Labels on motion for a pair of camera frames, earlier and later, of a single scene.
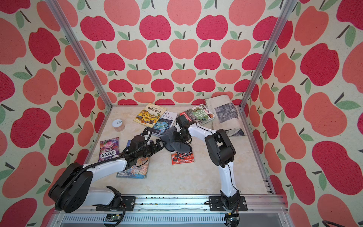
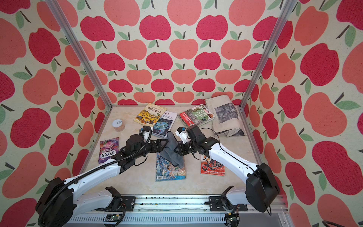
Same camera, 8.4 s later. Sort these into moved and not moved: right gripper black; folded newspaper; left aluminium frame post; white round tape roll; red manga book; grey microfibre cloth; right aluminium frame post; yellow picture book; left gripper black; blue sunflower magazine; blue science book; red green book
Moved: red manga book; blue sunflower magazine; grey microfibre cloth; right gripper black
Not moved: right aluminium frame post; yellow picture book; left gripper black; folded newspaper; red green book; white round tape roll; blue science book; left aluminium frame post
